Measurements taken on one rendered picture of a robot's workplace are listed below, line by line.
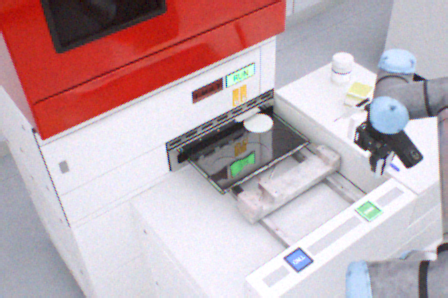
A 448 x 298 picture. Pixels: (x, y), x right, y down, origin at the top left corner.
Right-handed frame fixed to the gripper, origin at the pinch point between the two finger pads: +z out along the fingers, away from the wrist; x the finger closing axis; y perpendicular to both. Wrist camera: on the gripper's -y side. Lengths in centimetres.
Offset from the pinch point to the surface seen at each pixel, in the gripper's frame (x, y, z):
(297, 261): 26.6, 0.4, 14.2
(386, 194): -8.9, 2.1, 15.0
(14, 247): 81, 138, 111
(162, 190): 35, 55, 29
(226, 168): 17, 44, 21
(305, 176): -1.2, 26.5, 22.6
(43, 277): 77, 113, 111
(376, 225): 2.0, -3.9, 14.6
